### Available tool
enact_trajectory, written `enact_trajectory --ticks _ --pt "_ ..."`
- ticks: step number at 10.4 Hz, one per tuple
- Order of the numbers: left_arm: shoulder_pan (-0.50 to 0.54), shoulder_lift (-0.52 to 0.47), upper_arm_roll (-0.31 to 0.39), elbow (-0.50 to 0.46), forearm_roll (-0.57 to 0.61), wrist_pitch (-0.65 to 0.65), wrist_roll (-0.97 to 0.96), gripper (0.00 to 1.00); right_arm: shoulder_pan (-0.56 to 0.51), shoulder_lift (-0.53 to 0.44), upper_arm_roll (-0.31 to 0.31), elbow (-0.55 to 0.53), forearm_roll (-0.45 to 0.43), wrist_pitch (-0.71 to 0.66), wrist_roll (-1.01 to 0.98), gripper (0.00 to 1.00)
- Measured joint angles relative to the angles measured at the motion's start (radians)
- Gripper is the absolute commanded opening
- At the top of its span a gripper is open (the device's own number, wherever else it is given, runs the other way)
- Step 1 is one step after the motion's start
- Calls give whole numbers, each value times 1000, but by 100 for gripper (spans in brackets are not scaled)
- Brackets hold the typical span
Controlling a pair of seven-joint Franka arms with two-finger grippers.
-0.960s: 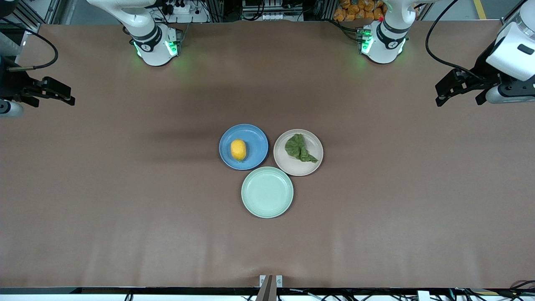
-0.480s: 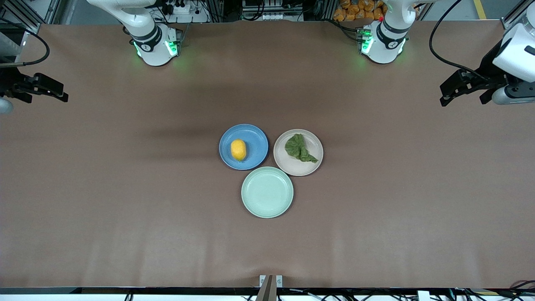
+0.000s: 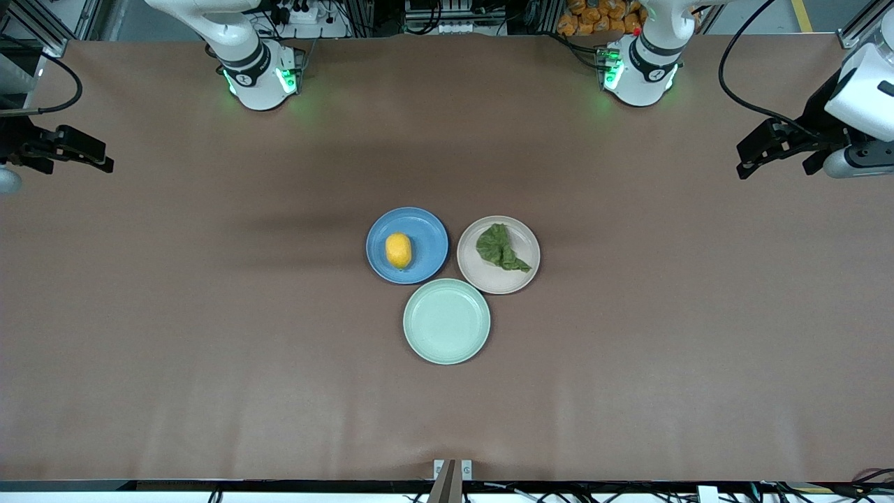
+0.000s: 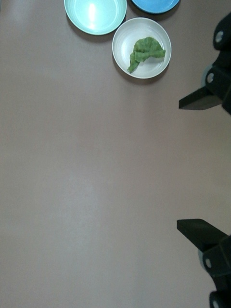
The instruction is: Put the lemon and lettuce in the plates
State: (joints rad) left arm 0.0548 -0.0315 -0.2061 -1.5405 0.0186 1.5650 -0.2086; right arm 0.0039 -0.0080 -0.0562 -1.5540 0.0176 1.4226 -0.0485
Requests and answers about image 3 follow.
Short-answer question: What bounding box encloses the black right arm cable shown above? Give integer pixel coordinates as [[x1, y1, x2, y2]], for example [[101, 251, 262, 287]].
[[0, 52, 84, 117]]

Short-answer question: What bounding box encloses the mint green round plate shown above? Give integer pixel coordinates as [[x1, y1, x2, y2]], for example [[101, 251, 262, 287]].
[[402, 278, 492, 366]]

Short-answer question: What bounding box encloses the brown table cover mat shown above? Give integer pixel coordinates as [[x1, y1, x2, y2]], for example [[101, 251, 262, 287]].
[[0, 35, 894, 483]]

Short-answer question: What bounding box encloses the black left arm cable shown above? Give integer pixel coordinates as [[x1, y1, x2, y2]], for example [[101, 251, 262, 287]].
[[717, 0, 826, 135]]

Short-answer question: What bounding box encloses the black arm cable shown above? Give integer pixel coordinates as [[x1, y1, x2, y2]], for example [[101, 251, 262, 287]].
[[0, 52, 84, 117], [717, 0, 826, 135]]

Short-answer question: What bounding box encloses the yellow lemon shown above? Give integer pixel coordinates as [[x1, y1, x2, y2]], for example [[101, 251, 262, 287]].
[[385, 233, 413, 271]]

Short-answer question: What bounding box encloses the beige round plate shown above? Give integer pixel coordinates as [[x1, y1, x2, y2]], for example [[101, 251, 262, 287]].
[[456, 215, 541, 296]]

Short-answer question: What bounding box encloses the small metal bracket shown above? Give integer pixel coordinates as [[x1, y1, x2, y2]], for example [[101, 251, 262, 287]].
[[433, 459, 474, 483]]

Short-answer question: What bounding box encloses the green lettuce leaf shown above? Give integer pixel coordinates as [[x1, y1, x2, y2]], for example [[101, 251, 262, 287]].
[[476, 223, 533, 274]]

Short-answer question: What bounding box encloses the bag of oranges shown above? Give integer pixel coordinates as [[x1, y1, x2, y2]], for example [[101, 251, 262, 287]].
[[557, 0, 699, 37]]

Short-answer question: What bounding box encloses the blue round plate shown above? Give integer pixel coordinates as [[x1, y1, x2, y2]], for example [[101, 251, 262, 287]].
[[365, 206, 450, 286]]

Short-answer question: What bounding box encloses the white power strip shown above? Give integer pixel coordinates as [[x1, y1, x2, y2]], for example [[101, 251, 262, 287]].
[[269, 0, 329, 25]]

